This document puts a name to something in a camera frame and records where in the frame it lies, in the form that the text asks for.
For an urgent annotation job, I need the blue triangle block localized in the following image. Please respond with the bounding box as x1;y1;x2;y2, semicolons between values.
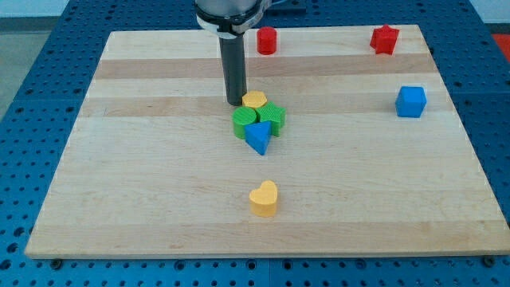
245;121;272;155

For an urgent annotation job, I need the red star block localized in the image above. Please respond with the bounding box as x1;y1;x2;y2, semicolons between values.
370;24;400;55

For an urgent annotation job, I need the yellow heart block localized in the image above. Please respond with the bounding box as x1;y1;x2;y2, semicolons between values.
249;180;278;218

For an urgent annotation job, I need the light wooden board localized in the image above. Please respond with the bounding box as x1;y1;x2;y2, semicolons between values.
25;25;509;259

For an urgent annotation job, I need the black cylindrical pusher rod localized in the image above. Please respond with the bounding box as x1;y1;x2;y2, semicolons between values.
219;36;247;106

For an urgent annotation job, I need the green cylinder block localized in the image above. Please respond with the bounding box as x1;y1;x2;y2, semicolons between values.
232;106;257;140

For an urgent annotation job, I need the green star block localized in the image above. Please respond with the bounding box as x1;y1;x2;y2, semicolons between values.
256;101;286;137

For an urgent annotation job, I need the yellow hexagon block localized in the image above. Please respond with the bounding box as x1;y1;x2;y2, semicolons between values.
241;90;268;109

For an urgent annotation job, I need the blue cube block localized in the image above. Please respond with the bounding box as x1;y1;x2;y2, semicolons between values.
395;86;427;118

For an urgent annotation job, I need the red cylinder block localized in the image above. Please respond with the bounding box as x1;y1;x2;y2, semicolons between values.
257;26;277;55

